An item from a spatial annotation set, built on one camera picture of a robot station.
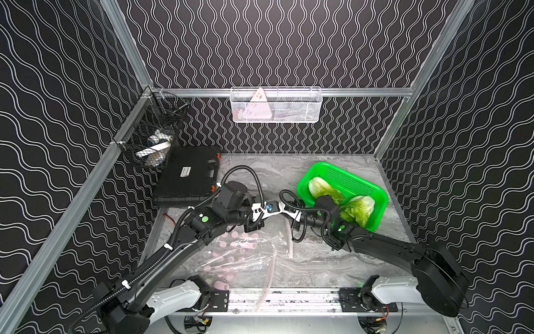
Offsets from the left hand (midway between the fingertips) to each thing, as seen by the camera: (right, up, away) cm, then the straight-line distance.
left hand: (269, 206), depth 69 cm
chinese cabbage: (+23, +5, +28) cm, 36 cm away
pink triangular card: (-5, +40, +21) cm, 45 cm away
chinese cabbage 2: (+37, -4, +18) cm, 42 cm away
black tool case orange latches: (-40, +10, +34) cm, 53 cm away
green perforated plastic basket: (+39, +5, +35) cm, 53 cm away
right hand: (+3, 0, +7) cm, 8 cm away
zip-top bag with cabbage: (0, -17, +11) cm, 20 cm away
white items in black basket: (-40, +22, +6) cm, 46 cm away
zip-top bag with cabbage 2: (-8, -21, +15) cm, 27 cm away
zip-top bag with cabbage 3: (-4, -28, +11) cm, 30 cm away
